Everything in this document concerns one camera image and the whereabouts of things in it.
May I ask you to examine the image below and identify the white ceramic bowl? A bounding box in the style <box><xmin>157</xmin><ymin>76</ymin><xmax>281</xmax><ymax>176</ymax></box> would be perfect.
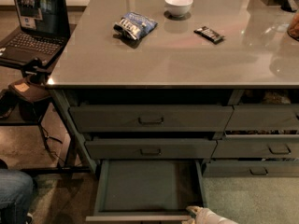
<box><xmin>164</xmin><ymin>0</ymin><xmax>193</xmax><ymax>17</ymax></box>

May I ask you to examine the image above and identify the black box with note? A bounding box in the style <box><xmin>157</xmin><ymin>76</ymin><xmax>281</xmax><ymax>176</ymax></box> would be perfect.
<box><xmin>8</xmin><ymin>76</ymin><xmax>50</xmax><ymax>103</ymax></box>

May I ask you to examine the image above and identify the grey drawer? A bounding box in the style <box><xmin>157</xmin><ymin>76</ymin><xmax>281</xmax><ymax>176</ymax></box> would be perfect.
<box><xmin>226</xmin><ymin>104</ymin><xmax>299</xmax><ymax>131</ymax></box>
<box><xmin>202</xmin><ymin>161</ymin><xmax>299</xmax><ymax>177</ymax></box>
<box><xmin>69</xmin><ymin>105</ymin><xmax>233</xmax><ymax>133</ymax></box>
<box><xmin>212</xmin><ymin>134</ymin><xmax>299</xmax><ymax>159</ymax></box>
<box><xmin>86</xmin><ymin>160</ymin><xmax>206</xmax><ymax>224</ymax></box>
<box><xmin>85</xmin><ymin>138</ymin><xmax>217</xmax><ymax>160</ymax></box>

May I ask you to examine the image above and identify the grey cabinet frame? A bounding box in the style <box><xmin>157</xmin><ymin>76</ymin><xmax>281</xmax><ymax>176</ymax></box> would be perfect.
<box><xmin>51</xmin><ymin>87</ymin><xmax>237</xmax><ymax>171</ymax></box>

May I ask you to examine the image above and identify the black candy bar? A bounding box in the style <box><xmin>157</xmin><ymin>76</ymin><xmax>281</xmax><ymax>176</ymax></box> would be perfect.
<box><xmin>194</xmin><ymin>26</ymin><xmax>224</xmax><ymax>44</ymax></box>

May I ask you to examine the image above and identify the blue chip bag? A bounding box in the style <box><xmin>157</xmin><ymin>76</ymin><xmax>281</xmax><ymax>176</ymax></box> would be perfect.
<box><xmin>113</xmin><ymin>12</ymin><xmax>158</xmax><ymax>40</ymax></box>

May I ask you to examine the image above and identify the orange jar at edge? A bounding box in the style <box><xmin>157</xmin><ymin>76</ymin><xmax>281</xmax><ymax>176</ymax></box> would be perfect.
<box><xmin>287</xmin><ymin>12</ymin><xmax>299</xmax><ymax>40</ymax></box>

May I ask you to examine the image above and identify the person leg in jeans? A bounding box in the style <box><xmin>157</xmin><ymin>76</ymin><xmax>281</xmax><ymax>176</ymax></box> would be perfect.
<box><xmin>0</xmin><ymin>160</ymin><xmax>34</xmax><ymax>224</ymax></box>

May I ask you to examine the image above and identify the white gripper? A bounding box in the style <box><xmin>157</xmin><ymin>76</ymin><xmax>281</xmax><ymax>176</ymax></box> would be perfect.
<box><xmin>181</xmin><ymin>205</ymin><xmax>221</xmax><ymax>224</ymax></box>

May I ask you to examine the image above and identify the black open laptop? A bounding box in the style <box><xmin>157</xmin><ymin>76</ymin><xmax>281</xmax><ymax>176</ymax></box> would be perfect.
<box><xmin>0</xmin><ymin>0</ymin><xmax>70</xmax><ymax>67</ymax></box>

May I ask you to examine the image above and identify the black laptop stand cart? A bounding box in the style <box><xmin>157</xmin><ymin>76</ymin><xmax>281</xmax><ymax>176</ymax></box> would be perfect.
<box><xmin>0</xmin><ymin>23</ymin><xmax>92</xmax><ymax>175</ymax></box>

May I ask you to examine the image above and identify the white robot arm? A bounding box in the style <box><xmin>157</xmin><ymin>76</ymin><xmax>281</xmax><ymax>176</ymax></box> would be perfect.
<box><xmin>181</xmin><ymin>206</ymin><xmax>238</xmax><ymax>224</ymax></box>

